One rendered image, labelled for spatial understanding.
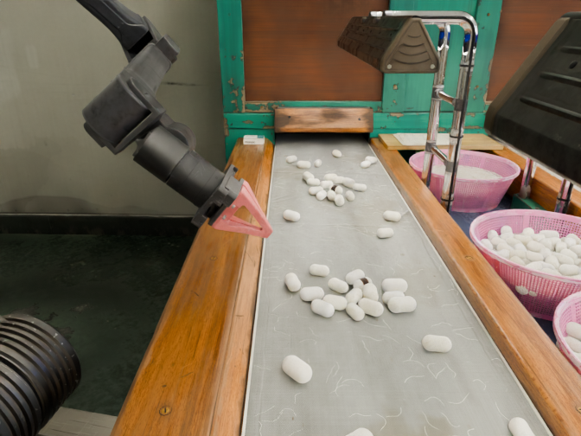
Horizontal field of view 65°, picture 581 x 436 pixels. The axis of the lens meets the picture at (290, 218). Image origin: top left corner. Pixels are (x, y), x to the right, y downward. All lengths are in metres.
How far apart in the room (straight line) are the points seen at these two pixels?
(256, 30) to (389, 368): 1.10
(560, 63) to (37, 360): 0.54
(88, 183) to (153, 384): 2.21
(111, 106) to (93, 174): 2.05
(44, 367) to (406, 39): 0.59
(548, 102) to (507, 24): 1.30
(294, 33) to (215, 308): 1.00
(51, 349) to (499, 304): 0.55
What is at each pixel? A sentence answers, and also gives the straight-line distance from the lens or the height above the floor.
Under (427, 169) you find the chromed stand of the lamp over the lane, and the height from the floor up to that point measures 0.79.
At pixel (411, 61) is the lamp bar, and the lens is 0.66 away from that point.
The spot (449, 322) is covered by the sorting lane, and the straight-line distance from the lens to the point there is 0.65.
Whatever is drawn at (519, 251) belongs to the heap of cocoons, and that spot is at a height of 0.74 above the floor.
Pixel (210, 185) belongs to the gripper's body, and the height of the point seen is 0.91.
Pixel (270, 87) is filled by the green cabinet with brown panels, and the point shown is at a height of 0.91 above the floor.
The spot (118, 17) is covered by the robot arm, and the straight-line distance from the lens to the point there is 0.99.
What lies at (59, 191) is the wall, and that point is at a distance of 2.76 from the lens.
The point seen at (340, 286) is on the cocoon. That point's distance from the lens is 0.67.
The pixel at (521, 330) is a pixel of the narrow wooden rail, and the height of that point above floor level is 0.76.
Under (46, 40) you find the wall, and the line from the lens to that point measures 2.58.
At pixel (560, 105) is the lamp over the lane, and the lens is 0.26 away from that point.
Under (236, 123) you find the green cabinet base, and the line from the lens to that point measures 1.46.
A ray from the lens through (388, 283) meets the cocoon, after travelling 0.68.
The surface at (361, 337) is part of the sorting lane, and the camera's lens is 0.60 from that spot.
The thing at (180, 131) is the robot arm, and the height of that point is 0.97.
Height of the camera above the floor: 1.11
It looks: 24 degrees down
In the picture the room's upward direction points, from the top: straight up
